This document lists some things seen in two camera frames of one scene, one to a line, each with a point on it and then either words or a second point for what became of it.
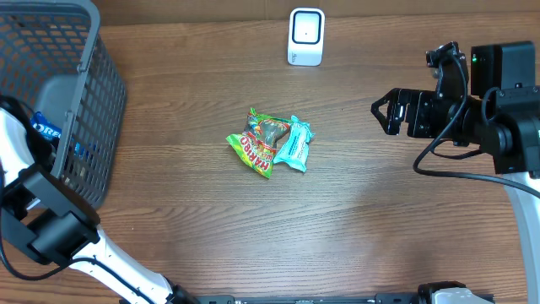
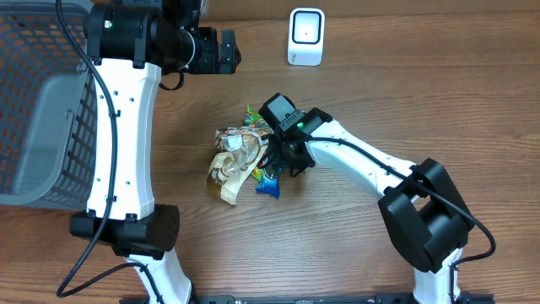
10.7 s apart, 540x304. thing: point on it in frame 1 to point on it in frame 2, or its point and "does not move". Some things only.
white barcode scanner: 306,36 does not move
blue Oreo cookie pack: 50,132 to 270,182
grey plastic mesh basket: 54,56 does not move
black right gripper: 418,126 to 272,158
